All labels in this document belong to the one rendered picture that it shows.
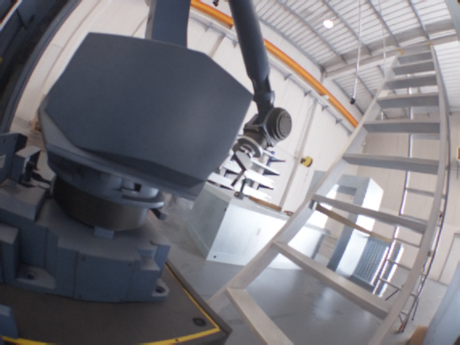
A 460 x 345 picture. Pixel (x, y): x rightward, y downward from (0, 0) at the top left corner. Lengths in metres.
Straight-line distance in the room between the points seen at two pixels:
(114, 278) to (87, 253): 0.10
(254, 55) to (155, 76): 0.63
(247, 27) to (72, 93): 0.78
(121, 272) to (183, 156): 0.31
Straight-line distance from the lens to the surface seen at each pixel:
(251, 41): 0.97
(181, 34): 0.96
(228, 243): 1.92
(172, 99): 0.41
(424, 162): 0.72
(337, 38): 9.34
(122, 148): 0.40
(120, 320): 0.55
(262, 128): 0.94
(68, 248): 0.47
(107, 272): 0.51
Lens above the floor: 0.76
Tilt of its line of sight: 3 degrees up
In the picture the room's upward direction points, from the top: 22 degrees clockwise
